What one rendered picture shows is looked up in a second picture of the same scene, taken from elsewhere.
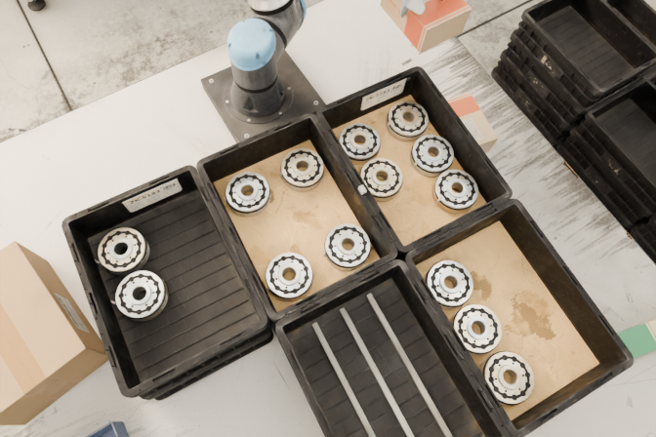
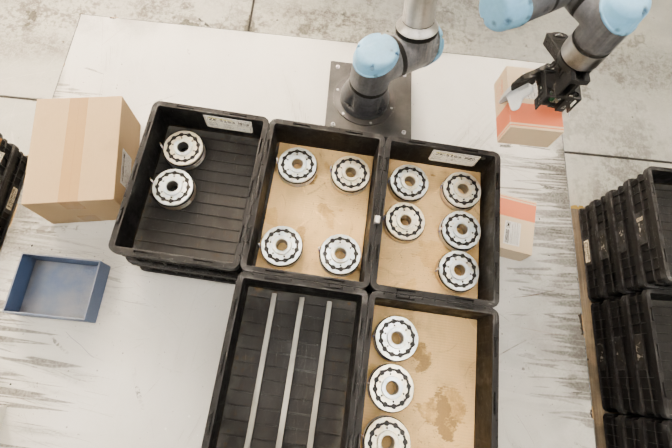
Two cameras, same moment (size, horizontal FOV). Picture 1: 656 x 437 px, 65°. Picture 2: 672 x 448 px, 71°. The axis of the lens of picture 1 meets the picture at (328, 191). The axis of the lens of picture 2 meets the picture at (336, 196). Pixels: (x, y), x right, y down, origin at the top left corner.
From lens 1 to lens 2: 0.20 m
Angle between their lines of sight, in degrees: 12
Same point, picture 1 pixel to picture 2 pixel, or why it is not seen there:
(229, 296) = (232, 231)
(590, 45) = not seen: outside the picture
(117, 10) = not seen: outside the picture
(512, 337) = (416, 415)
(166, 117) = (288, 74)
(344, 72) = (446, 122)
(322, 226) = (334, 228)
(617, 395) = not seen: outside the picture
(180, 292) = (201, 204)
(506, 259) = (458, 353)
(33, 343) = (85, 173)
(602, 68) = not seen: outside the picture
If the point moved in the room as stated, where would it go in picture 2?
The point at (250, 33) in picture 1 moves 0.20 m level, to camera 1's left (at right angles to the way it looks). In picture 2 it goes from (379, 46) to (322, 4)
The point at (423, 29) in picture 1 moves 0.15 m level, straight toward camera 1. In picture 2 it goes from (508, 124) to (458, 160)
